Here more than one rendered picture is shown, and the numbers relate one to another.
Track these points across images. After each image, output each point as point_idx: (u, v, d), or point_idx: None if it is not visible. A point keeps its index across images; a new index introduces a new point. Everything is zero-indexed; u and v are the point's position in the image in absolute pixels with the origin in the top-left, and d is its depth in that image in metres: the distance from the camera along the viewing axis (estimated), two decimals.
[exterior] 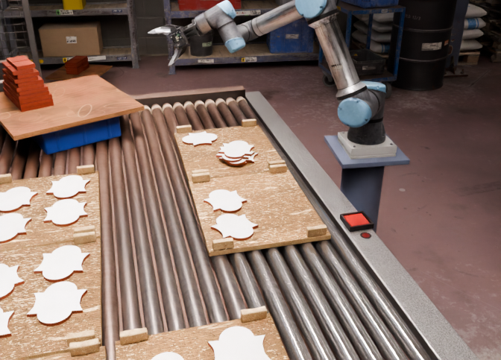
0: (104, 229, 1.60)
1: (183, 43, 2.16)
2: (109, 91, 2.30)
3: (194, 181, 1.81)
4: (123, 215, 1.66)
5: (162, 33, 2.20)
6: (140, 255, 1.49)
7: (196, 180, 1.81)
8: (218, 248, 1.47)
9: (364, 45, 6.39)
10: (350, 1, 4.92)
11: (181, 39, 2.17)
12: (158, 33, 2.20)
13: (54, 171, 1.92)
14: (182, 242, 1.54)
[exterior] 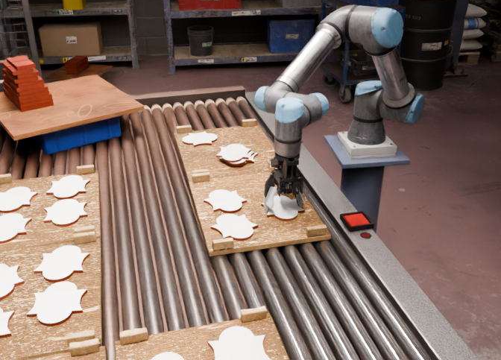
0: (104, 229, 1.60)
1: (298, 184, 1.55)
2: (109, 91, 2.30)
3: (194, 181, 1.81)
4: (123, 215, 1.66)
5: (272, 196, 1.62)
6: (140, 255, 1.49)
7: (196, 180, 1.81)
8: (218, 248, 1.47)
9: None
10: (350, 1, 4.92)
11: (291, 182, 1.56)
12: None
13: (54, 171, 1.92)
14: (182, 242, 1.54)
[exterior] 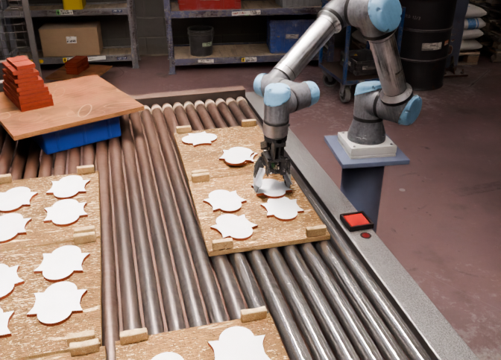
0: (104, 229, 1.60)
1: (285, 165, 1.64)
2: (109, 91, 2.30)
3: (194, 181, 1.81)
4: (123, 215, 1.66)
5: None
6: (140, 255, 1.49)
7: (195, 180, 1.81)
8: (217, 248, 1.47)
9: (364, 45, 6.39)
10: None
11: (279, 162, 1.65)
12: None
13: (54, 171, 1.92)
14: (182, 242, 1.54)
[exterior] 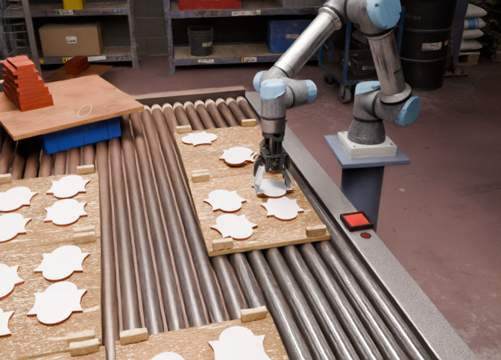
0: (104, 229, 1.60)
1: (285, 160, 1.65)
2: (109, 91, 2.30)
3: (194, 181, 1.81)
4: (123, 215, 1.66)
5: None
6: (140, 255, 1.49)
7: (195, 180, 1.81)
8: (217, 248, 1.47)
9: (364, 45, 6.39)
10: None
11: (278, 159, 1.66)
12: None
13: (54, 171, 1.92)
14: (182, 242, 1.54)
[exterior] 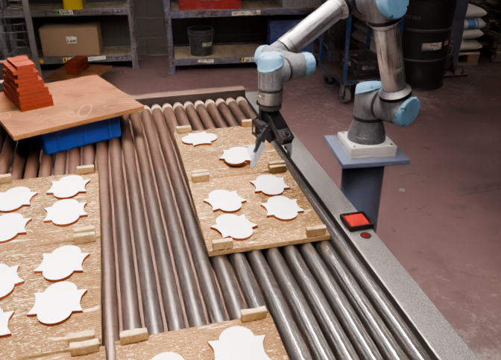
0: (104, 229, 1.60)
1: (255, 124, 1.73)
2: (109, 91, 2.30)
3: (194, 181, 1.81)
4: (123, 215, 1.66)
5: (283, 144, 1.75)
6: (140, 255, 1.49)
7: (195, 180, 1.81)
8: (217, 248, 1.47)
9: (364, 45, 6.39)
10: None
11: None
12: (284, 147, 1.76)
13: (54, 171, 1.92)
14: (182, 242, 1.54)
